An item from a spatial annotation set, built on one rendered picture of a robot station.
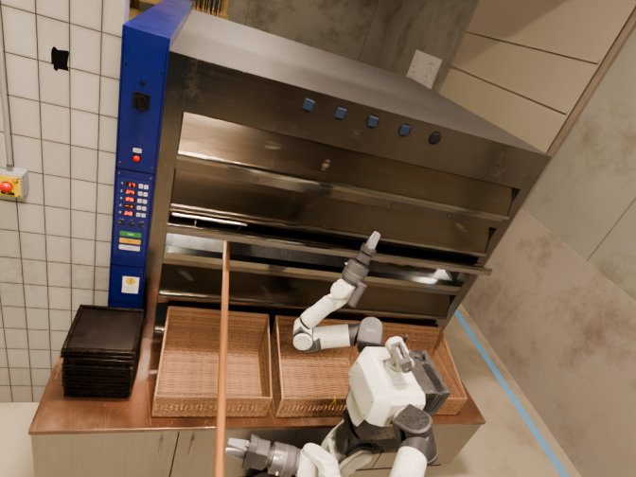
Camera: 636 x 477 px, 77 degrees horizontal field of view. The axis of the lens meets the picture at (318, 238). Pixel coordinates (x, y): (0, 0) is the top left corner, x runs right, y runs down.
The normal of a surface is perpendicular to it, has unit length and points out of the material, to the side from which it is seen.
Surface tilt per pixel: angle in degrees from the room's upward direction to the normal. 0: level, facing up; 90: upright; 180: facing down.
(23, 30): 90
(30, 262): 90
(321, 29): 90
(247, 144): 70
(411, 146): 90
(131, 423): 0
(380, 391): 45
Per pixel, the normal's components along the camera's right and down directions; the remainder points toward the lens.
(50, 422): 0.29, -0.83
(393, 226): 0.29, 0.23
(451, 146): 0.21, 0.55
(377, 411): -0.45, 0.23
